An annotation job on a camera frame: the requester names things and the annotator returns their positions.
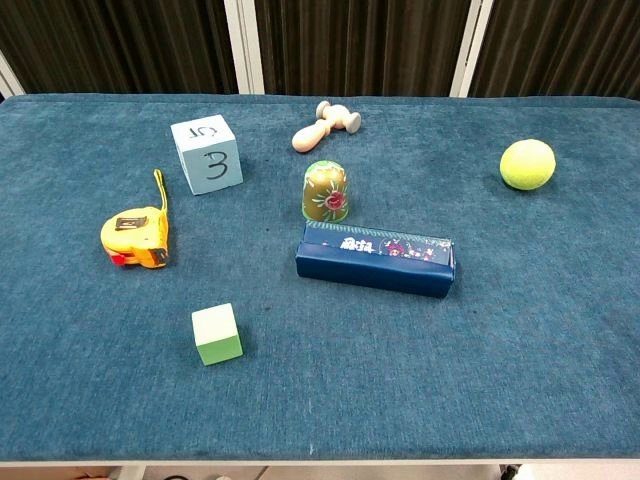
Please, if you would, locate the light blue numbered cube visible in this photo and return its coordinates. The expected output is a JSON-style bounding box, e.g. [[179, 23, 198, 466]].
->
[[169, 114, 245, 196]]

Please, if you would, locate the golden painted nesting doll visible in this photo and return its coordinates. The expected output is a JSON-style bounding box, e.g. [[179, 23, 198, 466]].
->
[[301, 159, 350, 224]]

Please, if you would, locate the white frame post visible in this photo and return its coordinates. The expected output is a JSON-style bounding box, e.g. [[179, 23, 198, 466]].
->
[[449, 0, 496, 98], [223, 0, 266, 95], [0, 49, 26, 101]]

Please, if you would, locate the wooden toy hammer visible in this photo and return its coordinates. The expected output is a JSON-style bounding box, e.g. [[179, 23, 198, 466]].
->
[[291, 100, 363, 153]]

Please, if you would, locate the yellow tape measure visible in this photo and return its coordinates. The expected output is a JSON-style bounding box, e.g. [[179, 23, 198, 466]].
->
[[99, 168, 171, 270]]

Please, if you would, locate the blue table cloth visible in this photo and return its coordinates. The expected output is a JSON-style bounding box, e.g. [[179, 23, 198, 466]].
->
[[0, 93, 640, 463]]

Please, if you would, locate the dark pleated curtain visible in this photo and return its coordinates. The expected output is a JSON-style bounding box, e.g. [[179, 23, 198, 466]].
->
[[0, 0, 640, 100]]

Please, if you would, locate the dark blue rectangular box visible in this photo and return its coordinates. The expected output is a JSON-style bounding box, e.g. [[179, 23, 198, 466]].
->
[[294, 221, 458, 300]]

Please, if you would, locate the small green cube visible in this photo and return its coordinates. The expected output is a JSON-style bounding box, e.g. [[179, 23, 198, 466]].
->
[[191, 302, 245, 367]]

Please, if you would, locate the yellow tennis ball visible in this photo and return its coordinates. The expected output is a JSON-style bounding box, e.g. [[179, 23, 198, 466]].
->
[[499, 138, 557, 192]]

